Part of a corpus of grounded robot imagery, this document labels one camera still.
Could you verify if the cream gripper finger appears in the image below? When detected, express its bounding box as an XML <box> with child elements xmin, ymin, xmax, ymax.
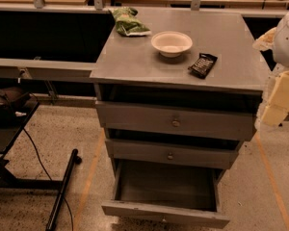
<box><xmin>260</xmin><ymin>70</ymin><xmax>289</xmax><ymax>126</ymax></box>
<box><xmin>252</xmin><ymin>27</ymin><xmax>276</xmax><ymax>51</ymax></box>

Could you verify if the black rxbar chocolate bar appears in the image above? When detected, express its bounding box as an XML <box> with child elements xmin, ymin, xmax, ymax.
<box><xmin>188</xmin><ymin>53</ymin><xmax>218</xmax><ymax>79</ymax></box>

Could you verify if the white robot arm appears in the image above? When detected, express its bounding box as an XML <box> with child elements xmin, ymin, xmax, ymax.
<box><xmin>252</xmin><ymin>12</ymin><xmax>289</xmax><ymax>129</ymax></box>

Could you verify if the grey top drawer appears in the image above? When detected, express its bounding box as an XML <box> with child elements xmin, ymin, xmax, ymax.
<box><xmin>95</xmin><ymin>101</ymin><xmax>255</xmax><ymax>141</ymax></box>

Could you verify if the grey drawer cabinet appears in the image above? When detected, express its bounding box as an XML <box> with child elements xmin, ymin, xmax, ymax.
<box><xmin>90</xmin><ymin>6</ymin><xmax>272</xmax><ymax>178</ymax></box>

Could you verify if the grey open bottom drawer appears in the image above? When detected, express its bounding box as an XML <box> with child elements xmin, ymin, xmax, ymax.
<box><xmin>102</xmin><ymin>160</ymin><xmax>229</xmax><ymax>229</ymax></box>

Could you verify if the grey middle drawer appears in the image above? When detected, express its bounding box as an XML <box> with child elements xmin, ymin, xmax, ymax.
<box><xmin>106</xmin><ymin>139</ymin><xmax>239</xmax><ymax>169</ymax></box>

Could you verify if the white paper bowl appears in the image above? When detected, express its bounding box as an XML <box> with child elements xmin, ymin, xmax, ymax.
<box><xmin>151</xmin><ymin>31</ymin><xmax>193</xmax><ymax>58</ymax></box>

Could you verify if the green chip bag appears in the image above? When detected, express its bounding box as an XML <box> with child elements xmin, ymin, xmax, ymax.
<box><xmin>112</xmin><ymin>7</ymin><xmax>151</xmax><ymax>37</ymax></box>

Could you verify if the dark bag on cart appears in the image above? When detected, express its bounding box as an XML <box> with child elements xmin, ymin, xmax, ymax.
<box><xmin>0</xmin><ymin>87</ymin><xmax>30</xmax><ymax>112</ymax></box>

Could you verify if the black rolling cart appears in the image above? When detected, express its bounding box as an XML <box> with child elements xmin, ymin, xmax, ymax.
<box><xmin>0</xmin><ymin>92</ymin><xmax>82</xmax><ymax>231</ymax></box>

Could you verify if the black power cable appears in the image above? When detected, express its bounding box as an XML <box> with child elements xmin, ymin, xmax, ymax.
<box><xmin>22</xmin><ymin>127</ymin><xmax>75</xmax><ymax>231</ymax></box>

